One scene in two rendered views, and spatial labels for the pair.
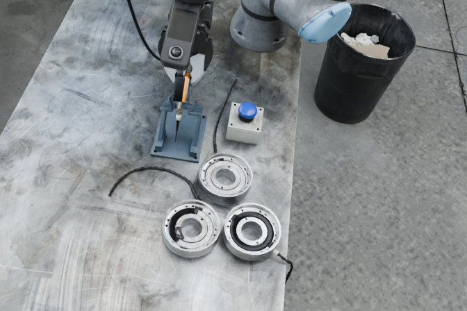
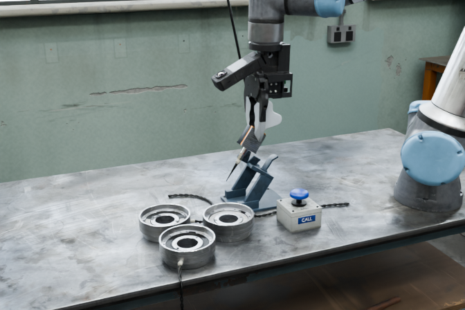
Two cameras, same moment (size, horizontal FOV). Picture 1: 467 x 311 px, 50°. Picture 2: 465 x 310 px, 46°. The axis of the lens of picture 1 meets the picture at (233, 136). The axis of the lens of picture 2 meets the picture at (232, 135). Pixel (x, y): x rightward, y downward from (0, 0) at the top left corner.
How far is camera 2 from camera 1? 1.04 m
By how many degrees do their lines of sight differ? 64
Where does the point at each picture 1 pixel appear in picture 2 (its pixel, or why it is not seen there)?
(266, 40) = (410, 192)
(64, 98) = (230, 161)
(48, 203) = (142, 183)
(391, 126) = not seen: outside the picture
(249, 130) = (286, 209)
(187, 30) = (239, 66)
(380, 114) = not seen: outside the picture
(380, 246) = not seen: outside the picture
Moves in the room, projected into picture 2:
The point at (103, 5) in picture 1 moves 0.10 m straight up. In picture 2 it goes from (333, 144) to (334, 113)
